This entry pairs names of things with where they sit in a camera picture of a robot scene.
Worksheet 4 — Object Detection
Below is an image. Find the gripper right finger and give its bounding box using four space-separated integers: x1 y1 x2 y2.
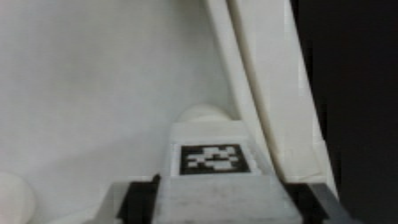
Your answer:
284 183 362 224

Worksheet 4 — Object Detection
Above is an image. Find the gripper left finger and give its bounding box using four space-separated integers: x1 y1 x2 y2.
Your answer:
99 175 162 224

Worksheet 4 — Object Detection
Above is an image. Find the white table leg with tag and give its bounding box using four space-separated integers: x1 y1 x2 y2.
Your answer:
153 104 304 224

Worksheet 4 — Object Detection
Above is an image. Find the white square tabletop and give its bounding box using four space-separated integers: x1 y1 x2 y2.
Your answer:
0 0 247 224

